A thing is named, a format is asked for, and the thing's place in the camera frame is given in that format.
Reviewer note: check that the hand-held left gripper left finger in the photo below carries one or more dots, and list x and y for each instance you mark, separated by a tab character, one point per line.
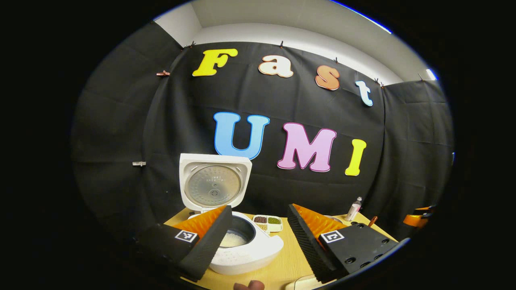
211	243

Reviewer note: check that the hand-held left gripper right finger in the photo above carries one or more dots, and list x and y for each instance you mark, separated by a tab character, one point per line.
308	249

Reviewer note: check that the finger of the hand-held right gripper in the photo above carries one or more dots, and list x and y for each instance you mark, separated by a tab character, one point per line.
415	220
424	209

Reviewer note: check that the shallow tray of rice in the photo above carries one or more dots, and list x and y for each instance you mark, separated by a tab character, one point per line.
306	283

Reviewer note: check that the white rice cooker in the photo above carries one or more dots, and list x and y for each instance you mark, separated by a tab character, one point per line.
252	257

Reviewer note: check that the white divided grain dish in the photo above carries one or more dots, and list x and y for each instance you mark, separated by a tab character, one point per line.
275	227

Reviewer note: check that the black backdrop cloth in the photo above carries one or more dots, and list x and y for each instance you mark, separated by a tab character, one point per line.
403	161

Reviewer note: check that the small clear bottle pink label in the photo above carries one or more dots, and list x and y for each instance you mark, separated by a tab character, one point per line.
353	210

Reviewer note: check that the silver clip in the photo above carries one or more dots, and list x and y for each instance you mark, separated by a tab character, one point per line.
139	163

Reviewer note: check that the ceiling light panel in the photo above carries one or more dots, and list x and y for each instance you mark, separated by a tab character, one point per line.
431	74

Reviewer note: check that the copper clip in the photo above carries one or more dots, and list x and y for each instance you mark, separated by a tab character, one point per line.
163	73

